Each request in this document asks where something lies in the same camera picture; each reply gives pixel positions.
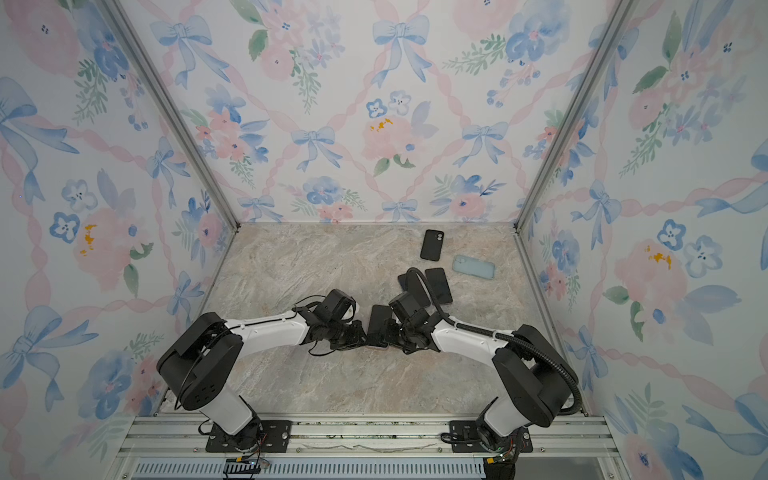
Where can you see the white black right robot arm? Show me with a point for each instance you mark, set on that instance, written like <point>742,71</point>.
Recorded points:
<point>538,384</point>

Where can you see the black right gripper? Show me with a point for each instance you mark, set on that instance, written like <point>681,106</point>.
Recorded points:
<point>389,327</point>

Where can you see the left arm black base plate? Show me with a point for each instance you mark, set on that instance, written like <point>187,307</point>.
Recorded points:
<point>265,436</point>

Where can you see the aluminium corner post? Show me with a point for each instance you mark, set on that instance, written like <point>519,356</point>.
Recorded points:
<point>117,19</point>
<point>614,29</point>

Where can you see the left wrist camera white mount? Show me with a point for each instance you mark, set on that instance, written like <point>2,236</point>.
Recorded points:
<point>337,306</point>

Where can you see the white vent grille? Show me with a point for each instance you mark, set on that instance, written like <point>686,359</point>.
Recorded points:
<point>311,468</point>

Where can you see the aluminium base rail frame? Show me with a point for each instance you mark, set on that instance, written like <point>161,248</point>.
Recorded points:
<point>573,447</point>

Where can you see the silver edged phone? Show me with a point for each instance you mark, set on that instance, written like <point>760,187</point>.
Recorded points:
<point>379,324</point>

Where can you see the aluminium corner post left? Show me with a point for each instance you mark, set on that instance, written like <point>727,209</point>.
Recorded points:
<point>117,19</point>

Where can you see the pink edged phone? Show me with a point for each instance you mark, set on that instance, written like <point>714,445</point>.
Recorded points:
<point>439,285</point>

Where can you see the light blue phone case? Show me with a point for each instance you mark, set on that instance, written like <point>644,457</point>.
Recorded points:
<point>474,267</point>

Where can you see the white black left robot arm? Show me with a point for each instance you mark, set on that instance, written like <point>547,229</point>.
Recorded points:
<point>197,366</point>

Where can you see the pink phone case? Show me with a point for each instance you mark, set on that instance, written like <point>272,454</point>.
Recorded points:
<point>378,346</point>

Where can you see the aluminium corner post right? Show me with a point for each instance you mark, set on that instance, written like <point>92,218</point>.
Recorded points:
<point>614,29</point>

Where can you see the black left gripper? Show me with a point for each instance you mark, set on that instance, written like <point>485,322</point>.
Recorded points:
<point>358,338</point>

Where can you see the blue edged phone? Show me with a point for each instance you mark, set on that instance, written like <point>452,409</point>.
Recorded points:
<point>411,283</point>

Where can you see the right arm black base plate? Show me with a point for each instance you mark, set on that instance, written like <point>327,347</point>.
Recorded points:
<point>468,437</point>

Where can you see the black phone case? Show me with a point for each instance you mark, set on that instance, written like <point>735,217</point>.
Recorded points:
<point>432,244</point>

